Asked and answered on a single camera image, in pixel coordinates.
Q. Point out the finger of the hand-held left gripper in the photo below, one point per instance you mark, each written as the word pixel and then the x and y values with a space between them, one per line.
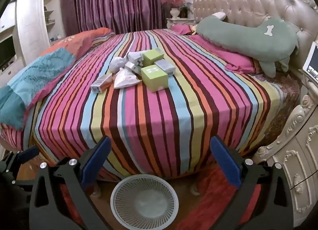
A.
pixel 27 153

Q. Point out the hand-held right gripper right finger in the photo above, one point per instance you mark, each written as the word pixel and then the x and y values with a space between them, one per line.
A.
pixel 226 163

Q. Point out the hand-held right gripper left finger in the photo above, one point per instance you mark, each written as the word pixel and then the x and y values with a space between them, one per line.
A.
pixel 95 161

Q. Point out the white mesh wastebasket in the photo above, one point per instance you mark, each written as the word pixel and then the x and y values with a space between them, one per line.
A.
pixel 144 202

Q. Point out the white plastic packet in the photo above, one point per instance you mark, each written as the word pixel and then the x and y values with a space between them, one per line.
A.
pixel 125 79

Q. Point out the white paper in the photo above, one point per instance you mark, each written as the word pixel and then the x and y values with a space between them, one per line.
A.
pixel 118 64

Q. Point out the grey box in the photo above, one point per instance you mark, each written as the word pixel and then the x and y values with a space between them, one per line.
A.
pixel 165 67

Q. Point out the white bed leg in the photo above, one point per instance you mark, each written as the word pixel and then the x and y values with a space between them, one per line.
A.
pixel 96 192
pixel 194 187

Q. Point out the red shaggy rug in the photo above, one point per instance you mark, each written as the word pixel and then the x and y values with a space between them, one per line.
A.
pixel 211 207
pixel 70 205

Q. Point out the striped multicolour bed cover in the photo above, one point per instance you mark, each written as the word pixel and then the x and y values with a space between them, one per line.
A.
pixel 149 120

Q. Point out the ornate cream nightstand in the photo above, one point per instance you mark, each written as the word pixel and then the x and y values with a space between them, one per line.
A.
pixel 298 150
pixel 180 21

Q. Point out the orange and white box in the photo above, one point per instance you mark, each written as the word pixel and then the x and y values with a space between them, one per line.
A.
pixel 100 84

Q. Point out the orange and teal quilt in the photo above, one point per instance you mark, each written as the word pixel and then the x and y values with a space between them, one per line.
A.
pixel 37 76

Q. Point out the small white box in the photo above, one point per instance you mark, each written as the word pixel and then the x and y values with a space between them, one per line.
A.
pixel 132 67

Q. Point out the large green box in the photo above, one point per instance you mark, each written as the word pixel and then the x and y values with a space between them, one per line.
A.
pixel 155 78

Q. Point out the black television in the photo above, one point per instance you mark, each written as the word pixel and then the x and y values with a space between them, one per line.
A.
pixel 7 52

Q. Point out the pink pillow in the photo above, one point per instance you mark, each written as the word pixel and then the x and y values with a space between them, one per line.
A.
pixel 182 29
pixel 223 56

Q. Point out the crumpled white wrapper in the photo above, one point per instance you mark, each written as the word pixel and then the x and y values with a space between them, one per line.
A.
pixel 135 57

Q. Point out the small green box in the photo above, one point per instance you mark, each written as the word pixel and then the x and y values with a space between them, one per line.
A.
pixel 153 57

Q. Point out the white wardrobe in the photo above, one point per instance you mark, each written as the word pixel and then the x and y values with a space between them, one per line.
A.
pixel 31 29

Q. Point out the green plush dog pillow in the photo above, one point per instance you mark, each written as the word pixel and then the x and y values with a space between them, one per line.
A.
pixel 236 36

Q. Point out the white tablet screen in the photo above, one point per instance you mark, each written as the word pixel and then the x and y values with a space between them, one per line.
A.
pixel 312 62

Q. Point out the white flower vase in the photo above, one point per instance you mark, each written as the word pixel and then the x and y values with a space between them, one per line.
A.
pixel 175 13

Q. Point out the purple curtain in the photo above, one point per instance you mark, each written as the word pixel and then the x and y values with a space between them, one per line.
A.
pixel 119 4

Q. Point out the white wall shelf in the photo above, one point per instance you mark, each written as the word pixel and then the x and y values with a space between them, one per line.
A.
pixel 53 19

